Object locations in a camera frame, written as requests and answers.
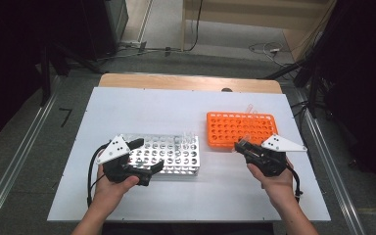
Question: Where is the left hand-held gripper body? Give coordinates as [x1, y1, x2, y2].
[96, 134, 152, 187]

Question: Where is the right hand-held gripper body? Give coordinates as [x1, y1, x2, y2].
[245, 133, 307, 178]

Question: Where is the silver metal test tube rack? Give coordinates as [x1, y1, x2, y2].
[120, 132, 201, 176]

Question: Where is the orange plastic test tube rack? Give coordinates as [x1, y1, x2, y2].
[206, 111, 279, 150]

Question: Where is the person's right hand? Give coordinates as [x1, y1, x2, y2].
[247, 164, 300, 210]

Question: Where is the person's left hand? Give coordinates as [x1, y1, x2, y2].
[89, 164, 141, 214]

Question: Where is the wooden table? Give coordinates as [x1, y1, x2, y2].
[98, 72, 283, 95]

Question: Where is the black metal stand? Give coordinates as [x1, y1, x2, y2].
[39, 42, 106, 107]
[260, 0, 341, 118]

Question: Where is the dark glass cabinet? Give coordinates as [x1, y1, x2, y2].
[79, 0, 129, 62]

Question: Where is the black curtain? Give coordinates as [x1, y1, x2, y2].
[319, 0, 376, 204]
[0, 0, 86, 153]

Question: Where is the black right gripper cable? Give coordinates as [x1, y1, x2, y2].
[285, 163, 305, 204]

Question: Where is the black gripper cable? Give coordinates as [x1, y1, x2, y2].
[86, 145, 112, 209]
[285, 163, 305, 204]

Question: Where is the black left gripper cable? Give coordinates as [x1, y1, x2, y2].
[86, 145, 112, 209]

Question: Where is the aluminium floor rail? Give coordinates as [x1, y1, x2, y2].
[0, 73, 62, 235]
[293, 87, 366, 235]

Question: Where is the white floor cable with plug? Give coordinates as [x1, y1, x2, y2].
[248, 41, 295, 68]

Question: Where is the black hanging power cable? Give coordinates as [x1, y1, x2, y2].
[182, 0, 204, 53]

